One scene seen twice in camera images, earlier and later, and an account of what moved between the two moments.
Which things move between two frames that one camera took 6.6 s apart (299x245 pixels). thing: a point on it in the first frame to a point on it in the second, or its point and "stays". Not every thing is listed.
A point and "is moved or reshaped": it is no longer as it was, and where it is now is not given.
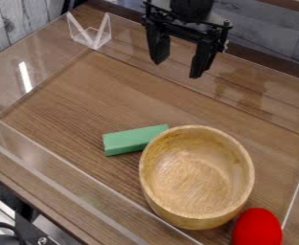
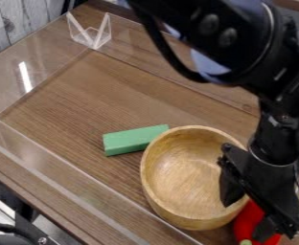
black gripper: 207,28 to 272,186
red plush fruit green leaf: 257,228 is moved or reshaped
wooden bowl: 195,175 stays
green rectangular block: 133,140 stays
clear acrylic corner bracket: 92,37 stays
